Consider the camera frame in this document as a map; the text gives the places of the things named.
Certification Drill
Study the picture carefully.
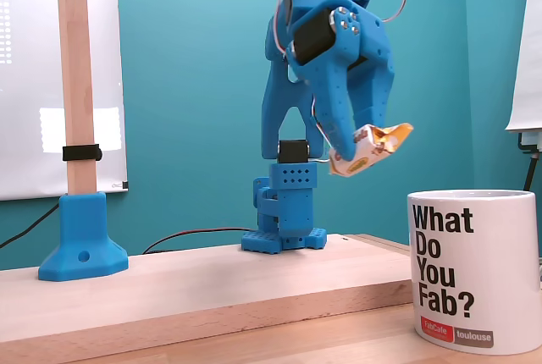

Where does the blue pole base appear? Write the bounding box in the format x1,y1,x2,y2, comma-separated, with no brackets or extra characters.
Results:
37,192,130,283

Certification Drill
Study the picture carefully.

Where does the whiteboard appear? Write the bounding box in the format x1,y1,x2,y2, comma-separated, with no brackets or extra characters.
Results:
0,0,130,202

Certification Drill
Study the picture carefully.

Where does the pale wooden base board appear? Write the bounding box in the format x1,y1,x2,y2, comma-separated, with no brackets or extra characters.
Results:
0,233,414,345

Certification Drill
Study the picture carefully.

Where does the black strap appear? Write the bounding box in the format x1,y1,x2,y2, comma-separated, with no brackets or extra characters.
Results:
62,143,103,163

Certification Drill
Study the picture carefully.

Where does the black power cable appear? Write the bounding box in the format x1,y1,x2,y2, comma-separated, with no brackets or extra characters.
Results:
0,201,61,251

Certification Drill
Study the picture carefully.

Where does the white printed mug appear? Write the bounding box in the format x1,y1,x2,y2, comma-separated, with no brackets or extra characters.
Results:
406,189,541,356

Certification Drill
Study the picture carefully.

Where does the wooden camera pole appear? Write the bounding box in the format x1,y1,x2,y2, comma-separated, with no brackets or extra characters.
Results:
54,0,97,196

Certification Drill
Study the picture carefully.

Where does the white yellow sweet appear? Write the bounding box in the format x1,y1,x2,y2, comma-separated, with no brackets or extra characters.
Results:
328,122,415,179

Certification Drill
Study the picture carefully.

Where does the white flip chart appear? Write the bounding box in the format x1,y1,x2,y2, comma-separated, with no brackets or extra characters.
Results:
504,0,542,135

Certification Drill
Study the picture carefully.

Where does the red black arm cable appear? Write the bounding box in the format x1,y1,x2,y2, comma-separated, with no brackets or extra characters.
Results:
141,227,255,256

